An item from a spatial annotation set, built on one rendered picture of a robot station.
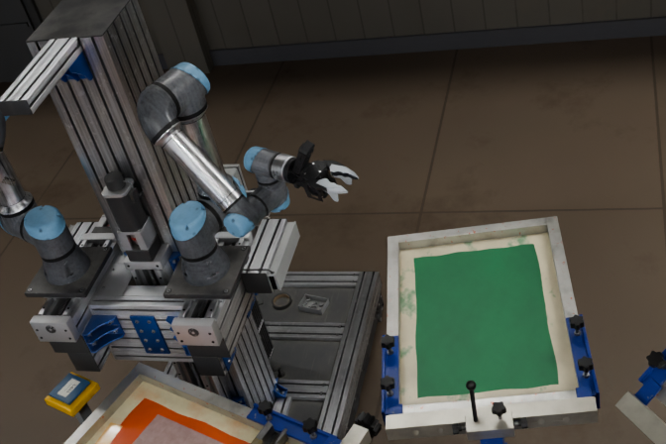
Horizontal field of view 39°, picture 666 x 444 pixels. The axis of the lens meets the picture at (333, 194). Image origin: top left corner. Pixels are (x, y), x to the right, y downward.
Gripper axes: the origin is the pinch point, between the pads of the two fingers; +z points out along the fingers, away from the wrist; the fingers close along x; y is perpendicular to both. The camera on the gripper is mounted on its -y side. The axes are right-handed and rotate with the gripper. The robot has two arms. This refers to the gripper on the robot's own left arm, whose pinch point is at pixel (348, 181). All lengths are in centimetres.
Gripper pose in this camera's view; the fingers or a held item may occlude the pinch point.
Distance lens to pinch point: 244.4
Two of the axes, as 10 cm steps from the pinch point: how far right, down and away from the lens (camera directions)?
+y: 2.8, 6.9, 6.7
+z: 7.9, 2.4, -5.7
